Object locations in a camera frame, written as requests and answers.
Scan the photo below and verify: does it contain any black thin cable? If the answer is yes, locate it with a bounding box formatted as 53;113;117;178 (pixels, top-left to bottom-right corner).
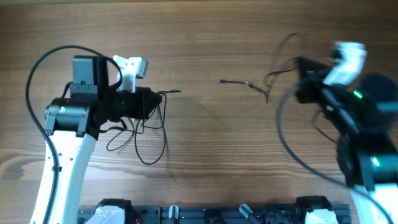
99;89;182;166

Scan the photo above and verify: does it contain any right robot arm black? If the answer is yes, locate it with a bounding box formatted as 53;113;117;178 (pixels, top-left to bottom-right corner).
294;57;397;223

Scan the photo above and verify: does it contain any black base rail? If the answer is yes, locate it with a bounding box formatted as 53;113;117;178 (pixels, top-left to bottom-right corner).
77;203;352;224

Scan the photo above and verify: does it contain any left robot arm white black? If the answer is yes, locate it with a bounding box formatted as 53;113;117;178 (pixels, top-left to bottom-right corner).
30;55;161;223

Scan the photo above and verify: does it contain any black thick cable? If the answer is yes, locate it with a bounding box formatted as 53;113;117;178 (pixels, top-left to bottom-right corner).
217;32;304;105

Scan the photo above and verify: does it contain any right camera cable black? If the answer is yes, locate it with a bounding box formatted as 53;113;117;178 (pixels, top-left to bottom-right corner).
275;83;396;224

